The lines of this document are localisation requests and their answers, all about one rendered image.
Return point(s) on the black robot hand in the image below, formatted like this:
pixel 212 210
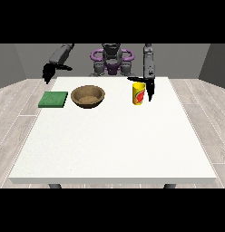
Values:
pixel 50 71
pixel 149 86

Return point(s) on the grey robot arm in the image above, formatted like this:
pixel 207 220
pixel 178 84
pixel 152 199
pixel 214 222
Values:
pixel 60 54
pixel 148 62

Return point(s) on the yellow cup with melon print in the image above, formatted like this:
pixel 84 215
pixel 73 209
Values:
pixel 138 93

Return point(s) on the green square pad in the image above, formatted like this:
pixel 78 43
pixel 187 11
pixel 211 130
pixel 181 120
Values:
pixel 53 99

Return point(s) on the brown wooden bowl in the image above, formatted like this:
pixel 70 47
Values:
pixel 87 96

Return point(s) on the grey robot trunk purple rings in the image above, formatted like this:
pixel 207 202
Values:
pixel 111 60

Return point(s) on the dark table leg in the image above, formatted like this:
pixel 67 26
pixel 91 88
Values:
pixel 170 186
pixel 55 186

